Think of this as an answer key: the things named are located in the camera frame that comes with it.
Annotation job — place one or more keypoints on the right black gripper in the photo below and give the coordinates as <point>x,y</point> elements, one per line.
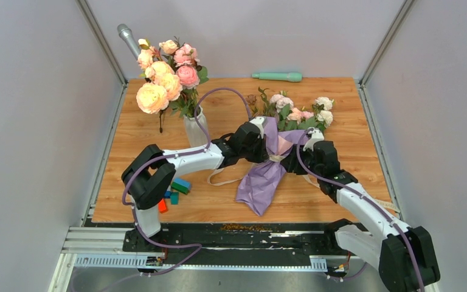
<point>291,162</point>

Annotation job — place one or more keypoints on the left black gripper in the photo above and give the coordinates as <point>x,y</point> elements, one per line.
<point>263,156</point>

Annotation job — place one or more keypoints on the cream printed ribbon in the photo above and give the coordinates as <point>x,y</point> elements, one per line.
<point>258,186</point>

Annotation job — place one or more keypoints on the purple flower bouquet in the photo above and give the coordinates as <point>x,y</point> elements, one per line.
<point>285,123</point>

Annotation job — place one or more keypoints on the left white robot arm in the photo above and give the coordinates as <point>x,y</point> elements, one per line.
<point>152,172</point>

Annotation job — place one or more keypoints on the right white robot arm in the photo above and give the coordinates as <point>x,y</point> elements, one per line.
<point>403,255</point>

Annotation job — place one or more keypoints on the green blue wooden block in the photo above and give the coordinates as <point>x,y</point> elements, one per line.
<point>181,185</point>

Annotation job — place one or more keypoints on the mint green microphone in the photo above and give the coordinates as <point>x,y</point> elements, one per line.
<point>278,76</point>

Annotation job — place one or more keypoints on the teal wooden block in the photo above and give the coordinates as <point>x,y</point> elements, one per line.
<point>174,198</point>

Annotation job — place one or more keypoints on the peach pink rose bunch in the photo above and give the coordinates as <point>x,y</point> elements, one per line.
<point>172,74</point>

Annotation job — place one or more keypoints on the red orange wooden block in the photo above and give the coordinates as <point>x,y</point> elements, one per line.
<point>162,206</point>

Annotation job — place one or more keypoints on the silver microphone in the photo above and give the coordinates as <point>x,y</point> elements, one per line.
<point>126,34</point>

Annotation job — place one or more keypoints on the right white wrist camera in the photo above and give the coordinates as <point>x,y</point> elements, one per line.
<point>315,136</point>

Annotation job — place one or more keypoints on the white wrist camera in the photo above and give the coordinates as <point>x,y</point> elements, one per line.
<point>259,122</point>
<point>315,136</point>

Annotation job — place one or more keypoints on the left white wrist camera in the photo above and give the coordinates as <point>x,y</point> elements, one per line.
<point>259,122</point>

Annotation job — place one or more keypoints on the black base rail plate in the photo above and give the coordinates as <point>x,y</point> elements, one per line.
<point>210,246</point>

